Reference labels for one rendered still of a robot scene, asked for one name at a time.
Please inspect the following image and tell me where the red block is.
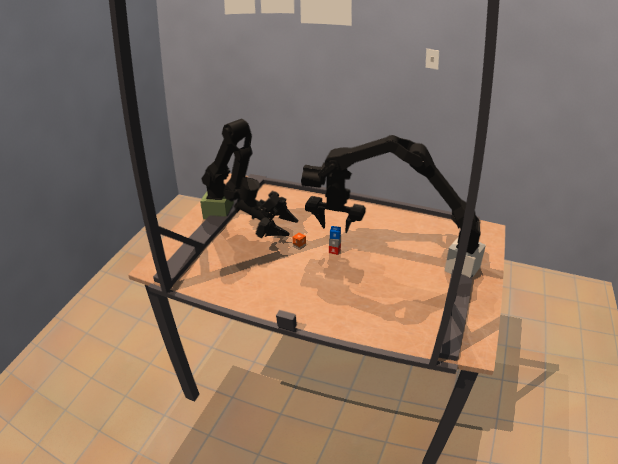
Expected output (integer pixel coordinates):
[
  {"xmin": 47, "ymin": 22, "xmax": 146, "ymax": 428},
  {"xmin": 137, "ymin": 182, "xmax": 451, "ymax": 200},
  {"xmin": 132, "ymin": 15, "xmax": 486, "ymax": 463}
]
[{"xmin": 329, "ymin": 243, "xmax": 341, "ymax": 255}]

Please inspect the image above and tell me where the blue block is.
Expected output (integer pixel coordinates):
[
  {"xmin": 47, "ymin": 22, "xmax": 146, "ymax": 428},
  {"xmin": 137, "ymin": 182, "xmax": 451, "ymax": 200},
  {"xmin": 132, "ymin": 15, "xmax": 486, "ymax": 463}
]
[{"xmin": 330, "ymin": 226, "xmax": 341, "ymax": 240}]

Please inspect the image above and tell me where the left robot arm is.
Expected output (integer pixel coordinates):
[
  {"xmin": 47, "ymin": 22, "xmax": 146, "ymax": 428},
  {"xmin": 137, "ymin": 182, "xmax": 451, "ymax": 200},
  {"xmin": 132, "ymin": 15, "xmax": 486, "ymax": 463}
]
[{"xmin": 201, "ymin": 119, "xmax": 280, "ymax": 216}]

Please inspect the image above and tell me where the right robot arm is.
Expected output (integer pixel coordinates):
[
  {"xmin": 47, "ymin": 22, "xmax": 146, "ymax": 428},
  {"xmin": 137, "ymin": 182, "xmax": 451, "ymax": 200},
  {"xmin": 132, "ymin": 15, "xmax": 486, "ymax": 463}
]
[{"xmin": 301, "ymin": 135, "xmax": 481, "ymax": 254}]

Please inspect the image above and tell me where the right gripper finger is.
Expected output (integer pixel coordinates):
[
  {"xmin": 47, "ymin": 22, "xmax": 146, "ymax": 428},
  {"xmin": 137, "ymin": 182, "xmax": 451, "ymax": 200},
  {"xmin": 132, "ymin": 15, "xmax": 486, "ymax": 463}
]
[
  {"xmin": 345, "ymin": 217, "xmax": 355, "ymax": 233},
  {"xmin": 311, "ymin": 209, "xmax": 325, "ymax": 228}
]

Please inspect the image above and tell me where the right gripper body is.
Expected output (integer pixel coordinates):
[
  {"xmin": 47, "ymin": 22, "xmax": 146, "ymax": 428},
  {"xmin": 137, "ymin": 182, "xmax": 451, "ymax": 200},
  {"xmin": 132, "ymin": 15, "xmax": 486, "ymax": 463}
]
[{"xmin": 305, "ymin": 188, "xmax": 366, "ymax": 221}]

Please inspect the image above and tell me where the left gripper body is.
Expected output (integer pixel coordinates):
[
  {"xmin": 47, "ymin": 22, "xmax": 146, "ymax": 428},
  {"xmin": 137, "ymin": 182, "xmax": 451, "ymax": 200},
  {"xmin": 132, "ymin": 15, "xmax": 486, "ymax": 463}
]
[{"xmin": 249, "ymin": 197, "xmax": 286, "ymax": 238}]

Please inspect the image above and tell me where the orange block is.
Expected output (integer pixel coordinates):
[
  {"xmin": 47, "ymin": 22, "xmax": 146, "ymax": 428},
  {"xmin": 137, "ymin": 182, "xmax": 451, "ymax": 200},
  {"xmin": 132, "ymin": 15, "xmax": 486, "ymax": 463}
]
[{"xmin": 293, "ymin": 233, "xmax": 306, "ymax": 247}]

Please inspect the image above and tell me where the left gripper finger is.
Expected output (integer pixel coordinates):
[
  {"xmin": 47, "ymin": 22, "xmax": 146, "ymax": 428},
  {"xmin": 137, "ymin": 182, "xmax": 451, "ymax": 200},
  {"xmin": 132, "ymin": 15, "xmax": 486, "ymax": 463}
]
[
  {"xmin": 265, "ymin": 220, "xmax": 290, "ymax": 237},
  {"xmin": 279, "ymin": 202, "xmax": 299, "ymax": 223}
]

